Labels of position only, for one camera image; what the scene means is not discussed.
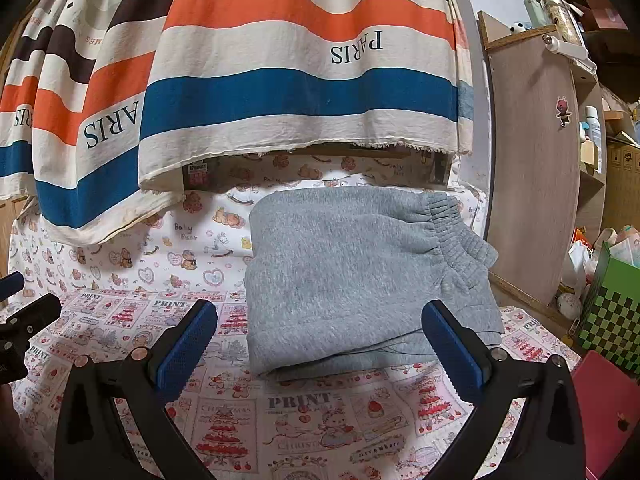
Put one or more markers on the white plastic bag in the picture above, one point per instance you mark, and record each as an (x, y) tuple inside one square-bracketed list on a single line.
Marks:
[(579, 267)]

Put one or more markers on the cartoon sticker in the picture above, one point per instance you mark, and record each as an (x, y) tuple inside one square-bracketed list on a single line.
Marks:
[(563, 110)]

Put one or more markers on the wooden shelf unit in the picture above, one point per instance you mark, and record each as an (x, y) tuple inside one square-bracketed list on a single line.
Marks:
[(530, 185)]

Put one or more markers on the small soccer ball toy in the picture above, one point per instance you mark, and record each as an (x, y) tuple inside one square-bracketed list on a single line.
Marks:
[(520, 27)]

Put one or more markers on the pink cardboard box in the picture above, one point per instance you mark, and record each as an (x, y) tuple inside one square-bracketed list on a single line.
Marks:
[(602, 10)]

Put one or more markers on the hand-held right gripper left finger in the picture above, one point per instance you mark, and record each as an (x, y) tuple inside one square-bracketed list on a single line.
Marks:
[(187, 347)]

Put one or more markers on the tall clear jar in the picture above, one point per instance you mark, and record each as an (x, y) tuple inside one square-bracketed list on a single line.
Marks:
[(562, 17)]

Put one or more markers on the pale green pump bottle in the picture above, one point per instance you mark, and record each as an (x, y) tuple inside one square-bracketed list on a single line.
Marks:
[(532, 10)]

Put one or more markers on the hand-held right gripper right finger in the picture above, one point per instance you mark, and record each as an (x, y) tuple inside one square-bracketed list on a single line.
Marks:
[(452, 347)]

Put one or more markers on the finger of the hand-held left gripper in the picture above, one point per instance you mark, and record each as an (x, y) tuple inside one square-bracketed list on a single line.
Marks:
[(10, 286), (32, 317)]

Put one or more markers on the brown cardboard box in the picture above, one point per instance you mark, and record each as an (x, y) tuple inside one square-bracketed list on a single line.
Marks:
[(624, 185)]

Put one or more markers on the grey fleece pants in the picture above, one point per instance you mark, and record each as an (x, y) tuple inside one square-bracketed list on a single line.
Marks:
[(350, 285)]

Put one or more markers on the white blue bottle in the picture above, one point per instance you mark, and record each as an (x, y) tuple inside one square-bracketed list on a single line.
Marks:
[(591, 125)]

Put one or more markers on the green checkered box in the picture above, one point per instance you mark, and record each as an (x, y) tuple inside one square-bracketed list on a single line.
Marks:
[(612, 310)]

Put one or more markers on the white spotted ball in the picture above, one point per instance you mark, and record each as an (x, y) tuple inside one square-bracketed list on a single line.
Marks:
[(570, 305)]

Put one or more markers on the white bear print sheet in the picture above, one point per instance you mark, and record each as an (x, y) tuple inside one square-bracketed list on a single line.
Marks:
[(150, 260)]

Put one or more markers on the pink laptop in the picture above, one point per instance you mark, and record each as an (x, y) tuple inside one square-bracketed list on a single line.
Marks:
[(607, 410)]

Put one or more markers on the pink printed blanket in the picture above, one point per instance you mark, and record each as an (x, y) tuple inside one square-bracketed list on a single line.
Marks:
[(300, 420)]

